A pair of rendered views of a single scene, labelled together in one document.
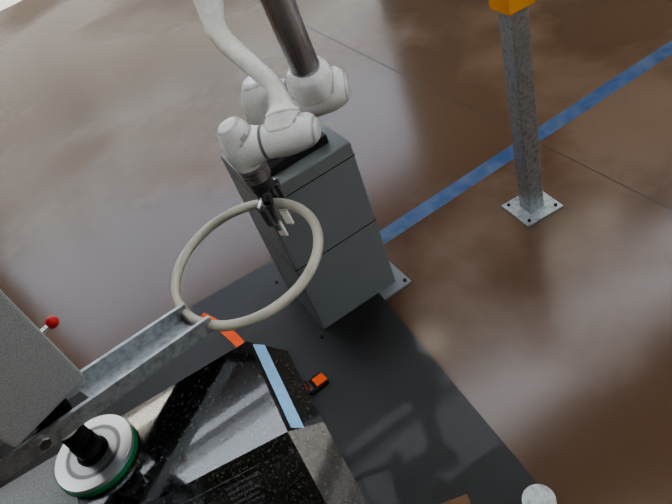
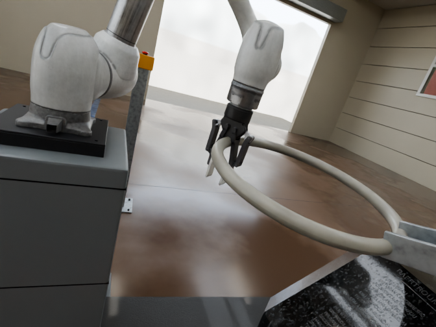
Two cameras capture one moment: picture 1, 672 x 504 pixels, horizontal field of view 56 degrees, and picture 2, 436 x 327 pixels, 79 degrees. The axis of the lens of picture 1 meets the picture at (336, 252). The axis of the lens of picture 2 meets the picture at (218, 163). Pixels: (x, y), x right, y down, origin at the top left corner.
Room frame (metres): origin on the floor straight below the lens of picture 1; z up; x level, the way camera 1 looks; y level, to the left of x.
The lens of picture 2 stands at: (1.75, 0.86, 1.11)
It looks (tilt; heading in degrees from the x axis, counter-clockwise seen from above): 18 degrees down; 261
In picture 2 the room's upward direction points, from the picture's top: 17 degrees clockwise
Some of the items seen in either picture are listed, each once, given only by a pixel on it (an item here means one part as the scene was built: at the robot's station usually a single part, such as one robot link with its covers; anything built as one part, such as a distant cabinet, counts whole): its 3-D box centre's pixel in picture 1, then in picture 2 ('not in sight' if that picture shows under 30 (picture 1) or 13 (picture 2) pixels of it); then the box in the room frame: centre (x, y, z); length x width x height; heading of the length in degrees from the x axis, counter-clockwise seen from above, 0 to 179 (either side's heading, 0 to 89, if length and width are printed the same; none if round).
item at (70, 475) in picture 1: (94, 452); not in sight; (1.04, 0.77, 0.84); 0.21 x 0.21 x 0.01
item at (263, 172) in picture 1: (254, 171); (244, 96); (1.63, 0.14, 1.07); 0.09 x 0.09 x 0.06
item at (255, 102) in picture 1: (266, 102); (68, 67); (2.12, 0.03, 1.00); 0.18 x 0.16 x 0.22; 75
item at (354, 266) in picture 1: (313, 222); (50, 241); (2.12, 0.04, 0.40); 0.50 x 0.50 x 0.80; 16
